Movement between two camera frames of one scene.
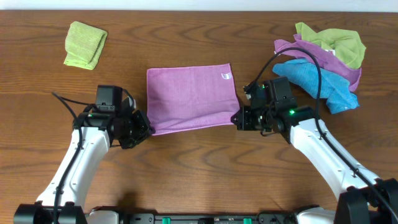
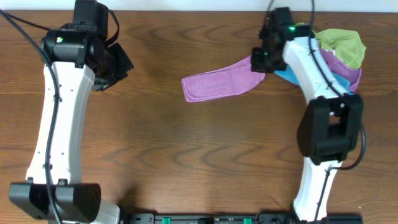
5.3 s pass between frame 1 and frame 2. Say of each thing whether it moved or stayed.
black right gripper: moved
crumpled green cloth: stayed
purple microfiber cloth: moved
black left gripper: moved
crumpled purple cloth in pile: stayed
